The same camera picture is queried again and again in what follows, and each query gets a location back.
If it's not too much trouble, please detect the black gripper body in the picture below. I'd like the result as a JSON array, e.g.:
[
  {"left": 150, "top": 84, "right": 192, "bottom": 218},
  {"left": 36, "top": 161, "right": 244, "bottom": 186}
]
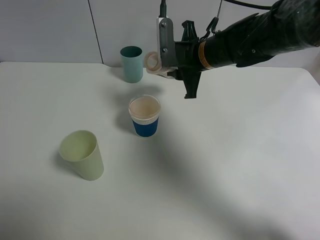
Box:
[{"left": 174, "top": 39, "right": 203, "bottom": 72}]

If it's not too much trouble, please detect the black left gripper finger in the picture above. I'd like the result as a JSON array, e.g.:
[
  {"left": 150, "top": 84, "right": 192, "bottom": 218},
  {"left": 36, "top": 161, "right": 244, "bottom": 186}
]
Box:
[{"left": 176, "top": 69, "right": 201, "bottom": 99}]

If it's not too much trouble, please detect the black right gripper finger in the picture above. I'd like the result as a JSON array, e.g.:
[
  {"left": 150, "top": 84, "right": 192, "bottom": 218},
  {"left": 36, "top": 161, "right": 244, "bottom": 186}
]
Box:
[{"left": 181, "top": 20, "right": 199, "bottom": 42}]

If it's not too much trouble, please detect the clear plastic drink bottle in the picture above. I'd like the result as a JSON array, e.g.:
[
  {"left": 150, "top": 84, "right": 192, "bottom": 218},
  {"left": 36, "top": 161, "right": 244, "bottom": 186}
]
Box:
[{"left": 144, "top": 51, "right": 174, "bottom": 79}]

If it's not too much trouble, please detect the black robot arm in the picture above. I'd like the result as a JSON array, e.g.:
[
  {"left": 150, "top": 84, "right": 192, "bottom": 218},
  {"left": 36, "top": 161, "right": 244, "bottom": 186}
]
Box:
[{"left": 169, "top": 0, "right": 320, "bottom": 99}]

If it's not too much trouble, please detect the teal plastic cup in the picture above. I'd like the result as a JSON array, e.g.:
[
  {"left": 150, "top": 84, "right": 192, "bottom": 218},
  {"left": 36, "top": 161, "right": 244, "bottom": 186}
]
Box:
[{"left": 120, "top": 46, "right": 144, "bottom": 83}]

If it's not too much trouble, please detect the glass cup blue sleeve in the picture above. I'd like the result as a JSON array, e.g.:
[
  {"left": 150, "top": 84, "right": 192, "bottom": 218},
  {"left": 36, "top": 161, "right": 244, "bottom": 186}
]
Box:
[{"left": 128, "top": 94, "right": 161, "bottom": 138}]

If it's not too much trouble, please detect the light green plastic cup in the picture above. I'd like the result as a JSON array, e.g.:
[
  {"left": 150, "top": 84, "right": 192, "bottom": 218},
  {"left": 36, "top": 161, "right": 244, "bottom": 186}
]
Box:
[{"left": 59, "top": 130, "right": 104, "bottom": 181}]

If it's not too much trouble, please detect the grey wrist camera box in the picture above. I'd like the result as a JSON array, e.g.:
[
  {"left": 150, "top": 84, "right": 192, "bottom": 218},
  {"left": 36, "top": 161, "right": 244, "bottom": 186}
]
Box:
[{"left": 157, "top": 17, "right": 177, "bottom": 68}]

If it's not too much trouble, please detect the black camera cable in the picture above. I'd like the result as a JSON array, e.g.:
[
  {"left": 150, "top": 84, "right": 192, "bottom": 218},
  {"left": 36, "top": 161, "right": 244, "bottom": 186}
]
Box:
[{"left": 159, "top": 0, "right": 168, "bottom": 18}]

